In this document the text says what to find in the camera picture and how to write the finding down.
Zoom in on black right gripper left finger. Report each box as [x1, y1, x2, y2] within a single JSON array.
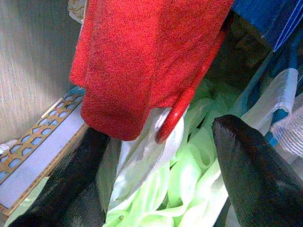
[[7, 127, 111, 227]]

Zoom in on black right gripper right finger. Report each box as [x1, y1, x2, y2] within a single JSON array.
[[212, 114, 303, 227]]

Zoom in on gold lattice patterned box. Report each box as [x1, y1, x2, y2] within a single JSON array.
[[0, 86, 89, 217]]

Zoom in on white blue-striped knit cloth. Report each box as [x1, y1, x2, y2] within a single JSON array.
[[271, 111, 303, 157]]

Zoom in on green plastic bag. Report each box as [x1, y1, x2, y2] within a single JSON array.
[[97, 78, 240, 227]]

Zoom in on thin white plastic bag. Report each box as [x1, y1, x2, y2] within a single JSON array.
[[107, 106, 190, 209]]

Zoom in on plain white cloth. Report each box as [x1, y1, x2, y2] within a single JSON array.
[[241, 70, 299, 128]]

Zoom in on red plastic hanger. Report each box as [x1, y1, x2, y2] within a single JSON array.
[[155, 14, 235, 145]]

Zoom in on red knitted cloth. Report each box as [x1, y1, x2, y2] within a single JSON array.
[[69, 0, 234, 142]]

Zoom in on blue striped cloth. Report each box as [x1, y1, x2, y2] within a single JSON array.
[[231, 0, 303, 147]]

